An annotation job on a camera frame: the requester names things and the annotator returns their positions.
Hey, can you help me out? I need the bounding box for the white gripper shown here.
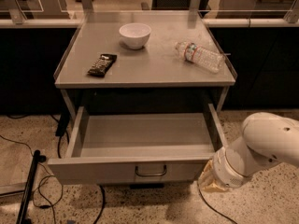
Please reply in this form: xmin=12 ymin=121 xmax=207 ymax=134
xmin=197 ymin=147 xmax=250 ymax=192

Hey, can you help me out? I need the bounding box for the grey top drawer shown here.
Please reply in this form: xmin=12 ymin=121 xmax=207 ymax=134
xmin=49 ymin=104 xmax=226 ymax=185

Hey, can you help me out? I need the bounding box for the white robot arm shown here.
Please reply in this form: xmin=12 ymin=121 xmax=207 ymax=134
xmin=198 ymin=112 xmax=299 ymax=192

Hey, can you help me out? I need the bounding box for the grey metal drawer cabinet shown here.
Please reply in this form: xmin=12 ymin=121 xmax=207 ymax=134
xmin=53 ymin=10 xmax=238 ymax=191

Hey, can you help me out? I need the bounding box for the clear plastic water bottle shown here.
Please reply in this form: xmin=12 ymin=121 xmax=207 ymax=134
xmin=175 ymin=41 xmax=224 ymax=74

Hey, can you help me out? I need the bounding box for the dark snack bar packet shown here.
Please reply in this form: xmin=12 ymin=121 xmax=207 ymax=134
xmin=88 ymin=54 xmax=117 ymax=77

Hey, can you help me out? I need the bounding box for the white ceramic bowl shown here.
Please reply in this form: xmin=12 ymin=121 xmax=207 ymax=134
xmin=119 ymin=22 xmax=151 ymax=49

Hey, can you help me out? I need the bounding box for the black mesh office chair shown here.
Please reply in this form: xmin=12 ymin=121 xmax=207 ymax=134
xmin=141 ymin=0 xmax=210 ymax=18

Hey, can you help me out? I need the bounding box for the black metal stand bar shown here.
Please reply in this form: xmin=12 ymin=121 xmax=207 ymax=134
xmin=16 ymin=150 xmax=46 ymax=224

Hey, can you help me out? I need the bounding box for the clear acrylic barrier panel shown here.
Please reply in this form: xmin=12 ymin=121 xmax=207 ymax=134
xmin=0 ymin=0 xmax=299 ymax=26

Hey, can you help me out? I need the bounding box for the black floor cable right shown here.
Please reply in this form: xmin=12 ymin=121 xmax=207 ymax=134
xmin=196 ymin=187 xmax=239 ymax=224

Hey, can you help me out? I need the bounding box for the black floor cable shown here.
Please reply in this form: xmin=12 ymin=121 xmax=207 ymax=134
xmin=196 ymin=187 xmax=239 ymax=224
xmin=56 ymin=115 xmax=107 ymax=224

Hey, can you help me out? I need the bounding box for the black floor cable left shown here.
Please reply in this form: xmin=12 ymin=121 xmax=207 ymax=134
xmin=56 ymin=115 xmax=107 ymax=224

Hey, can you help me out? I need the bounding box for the thin black looped cable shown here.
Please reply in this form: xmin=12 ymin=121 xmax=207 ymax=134
xmin=0 ymin=134 xmax=64 ymax=224

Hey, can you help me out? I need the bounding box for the white rail ledge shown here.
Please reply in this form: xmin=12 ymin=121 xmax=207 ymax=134
xmin=0 ymin=19 xmax=299 ymax=28

